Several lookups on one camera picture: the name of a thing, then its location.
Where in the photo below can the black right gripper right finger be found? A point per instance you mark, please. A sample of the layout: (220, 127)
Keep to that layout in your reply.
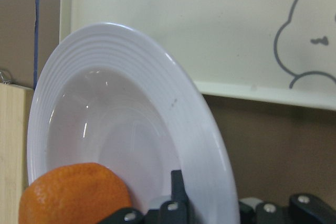
(301, 208)

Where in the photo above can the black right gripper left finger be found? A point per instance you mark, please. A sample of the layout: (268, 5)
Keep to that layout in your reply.
(176, 210)

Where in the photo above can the orange fruit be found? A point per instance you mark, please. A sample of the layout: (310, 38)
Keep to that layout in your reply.
(78, 193)

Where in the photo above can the white ceramic plate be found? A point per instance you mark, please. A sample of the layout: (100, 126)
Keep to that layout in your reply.
(109, 94)

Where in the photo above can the cream bear tray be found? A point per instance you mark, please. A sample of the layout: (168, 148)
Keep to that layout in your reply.
(280, 51)

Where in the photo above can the bamboo cutting board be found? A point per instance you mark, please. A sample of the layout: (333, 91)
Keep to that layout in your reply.
(15, 107)

